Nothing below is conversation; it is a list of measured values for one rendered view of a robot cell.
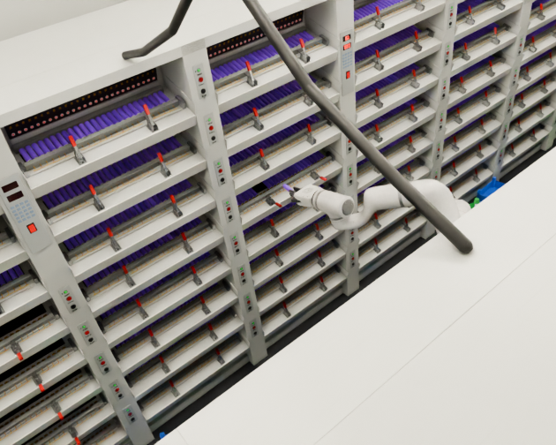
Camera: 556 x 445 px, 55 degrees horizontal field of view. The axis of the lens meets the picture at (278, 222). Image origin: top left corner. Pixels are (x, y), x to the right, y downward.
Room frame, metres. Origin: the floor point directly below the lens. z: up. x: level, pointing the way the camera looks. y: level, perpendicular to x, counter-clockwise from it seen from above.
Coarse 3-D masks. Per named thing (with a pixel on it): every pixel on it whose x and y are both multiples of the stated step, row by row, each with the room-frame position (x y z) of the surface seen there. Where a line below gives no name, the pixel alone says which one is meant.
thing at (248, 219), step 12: (336, 156) 2.15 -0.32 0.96; (324, 168) 2.11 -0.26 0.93; (336, 168) 2.11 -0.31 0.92; (300, 180) 2.04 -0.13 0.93; (312, 180) 2.04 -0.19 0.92; (288, 192) 1.96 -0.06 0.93; (264, 204) 1.90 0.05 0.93; (240, 216) 1.78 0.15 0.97; (252, 216) 1.83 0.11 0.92; (264, 216) 1.87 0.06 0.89
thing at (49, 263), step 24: (0, 144) 1.39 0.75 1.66; (0, 168) 1.37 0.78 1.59; (24, 240) 1.35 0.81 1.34; (48, 264) 1.37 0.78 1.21; (48, 288) 1.35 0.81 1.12; (72, 288) 1.39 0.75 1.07; (72, 336) 1.40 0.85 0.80; (96, 336) 1.38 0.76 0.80; (120, 384) 1.38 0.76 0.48; (120, 408) 1.36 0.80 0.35; (144, 432) 1.38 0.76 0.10
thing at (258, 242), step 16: (336, 192) 2.16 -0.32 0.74; (288, 208) 2.05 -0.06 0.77; (304, 208) 2.06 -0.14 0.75; (256, 224) 1.96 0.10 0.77; (272, 224) 1.91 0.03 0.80; (288, 224) 1.97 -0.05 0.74; (304, 224) 1.99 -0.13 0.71; (256, 240) 1.87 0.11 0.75; (272, 240) 1.88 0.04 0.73; (256, 256) 1.82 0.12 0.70
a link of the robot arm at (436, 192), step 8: (416, 184) 1.50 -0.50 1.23; (424, 184) 1.49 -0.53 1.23; (432, 184) 1.47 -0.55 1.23; (440, 184) 1.47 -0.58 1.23; (424, 192) 1.46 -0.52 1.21; (432, 192) 1.45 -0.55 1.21; (440, 192) 1.45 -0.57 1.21; (448, 192) 1.45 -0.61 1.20; (408, 200) 1.47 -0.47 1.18; (432, 200) 1.44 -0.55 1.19; (440, 200) 1.44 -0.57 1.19; (448, 200) 1.43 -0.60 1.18; (440, 208) 1.42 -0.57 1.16; (448, 208) 1.42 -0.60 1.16; (456, 208) 1.41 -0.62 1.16; (448, 216) 1.40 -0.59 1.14; (456, 216) 1.39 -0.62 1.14
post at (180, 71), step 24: (192, 48) 1.76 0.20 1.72; (168, 72) 1.85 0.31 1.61; (192, 72) 1.75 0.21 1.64; (192, 96) 1.74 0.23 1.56; (216, 120) 1.78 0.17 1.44; (216, 144) 1.77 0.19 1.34; (216, 192) 1.74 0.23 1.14; (216, 216) 1.76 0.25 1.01; (240, 240) 1.78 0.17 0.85; (240, 264) 1.76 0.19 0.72; (240, 288) 1.75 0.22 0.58; (240, 312) 1.75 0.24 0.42
